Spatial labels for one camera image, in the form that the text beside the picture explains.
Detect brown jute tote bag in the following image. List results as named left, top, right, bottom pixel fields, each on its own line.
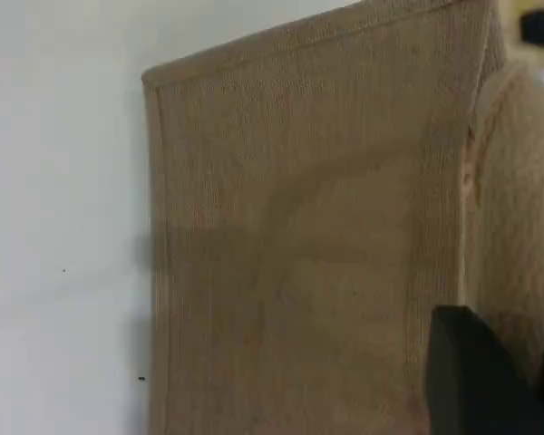
left=140, top=0, right=544, bottom=435

